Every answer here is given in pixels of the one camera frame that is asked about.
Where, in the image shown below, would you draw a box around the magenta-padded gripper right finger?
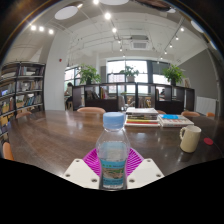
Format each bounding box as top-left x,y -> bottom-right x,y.
126,148 -> 165,190

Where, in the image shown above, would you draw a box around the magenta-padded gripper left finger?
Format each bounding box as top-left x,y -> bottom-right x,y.
62,148 -> 101,190

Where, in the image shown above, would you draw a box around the red-spined book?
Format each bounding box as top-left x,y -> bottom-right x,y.
124,120 -> 161,128

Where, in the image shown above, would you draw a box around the white-covered book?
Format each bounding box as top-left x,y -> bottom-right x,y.
125,107 -> 159,117

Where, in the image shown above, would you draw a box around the low dark divider shelf unit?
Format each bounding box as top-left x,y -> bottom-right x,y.
72,82 -> 196,115

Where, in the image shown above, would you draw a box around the yellow-spined book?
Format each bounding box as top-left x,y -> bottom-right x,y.
125,117 -> 160,123

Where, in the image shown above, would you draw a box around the small white-potted green plant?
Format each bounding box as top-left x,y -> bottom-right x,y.
119,65 -> 140,83

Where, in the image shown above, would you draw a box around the large dark-potted green plant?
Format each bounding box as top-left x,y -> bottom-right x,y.
162,64 -> 186,87

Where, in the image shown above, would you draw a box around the ceiling lights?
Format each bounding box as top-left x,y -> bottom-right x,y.
30,0 -> 218,56

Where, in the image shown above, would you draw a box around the tall dark bookshelf unit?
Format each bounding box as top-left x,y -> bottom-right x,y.
0,60 -> 46,144

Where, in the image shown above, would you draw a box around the bushy green potted plant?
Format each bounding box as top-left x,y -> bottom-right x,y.
78,64 -> 102,85

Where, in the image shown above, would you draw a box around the white wall radiator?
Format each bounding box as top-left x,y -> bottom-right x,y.
195,96 -> 218,116

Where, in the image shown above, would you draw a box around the blue and white cover book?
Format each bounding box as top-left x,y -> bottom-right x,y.
157,113 -> 195,128

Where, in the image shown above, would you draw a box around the ceiling air conditioner unit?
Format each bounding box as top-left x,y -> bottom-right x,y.
129,34 -> 154,51

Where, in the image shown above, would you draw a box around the clear blue-capped water bottle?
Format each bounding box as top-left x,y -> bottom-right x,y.
95,111 -> 131,191

